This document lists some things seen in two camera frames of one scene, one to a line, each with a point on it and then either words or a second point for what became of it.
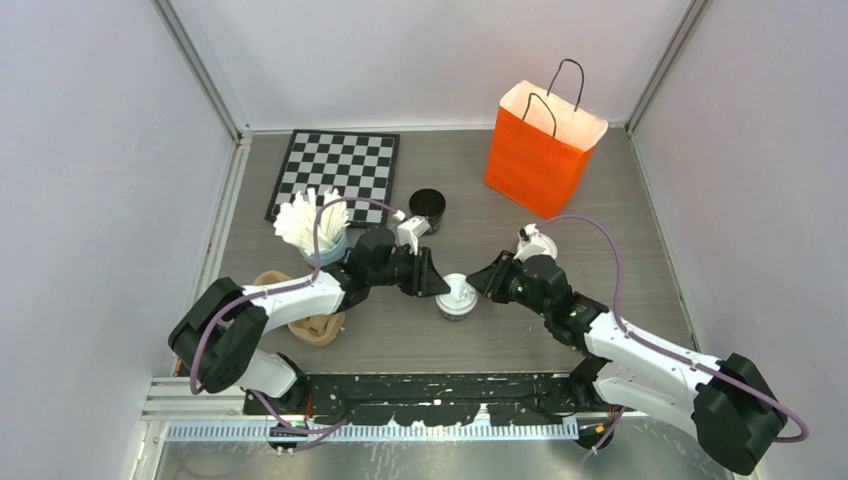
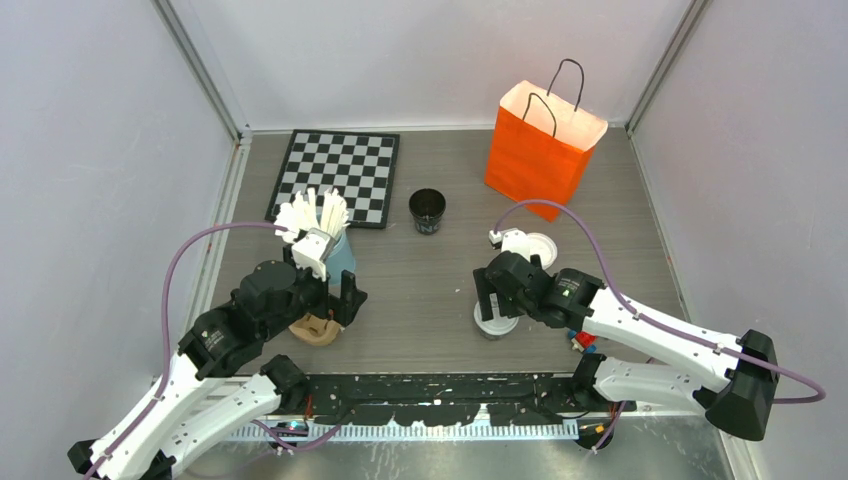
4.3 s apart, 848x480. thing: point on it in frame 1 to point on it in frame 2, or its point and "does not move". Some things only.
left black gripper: (424, 279) to (350, 299)
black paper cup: (429, 203) does not move
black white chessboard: (361, 167) does not move
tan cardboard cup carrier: (321, 330) does not move
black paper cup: (458, 317) to (494, 337)
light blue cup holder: (334, 255) does not move
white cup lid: (545, 242) does not move
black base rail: (439, 399) does not move
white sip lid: (462, 298) to (498, 325)
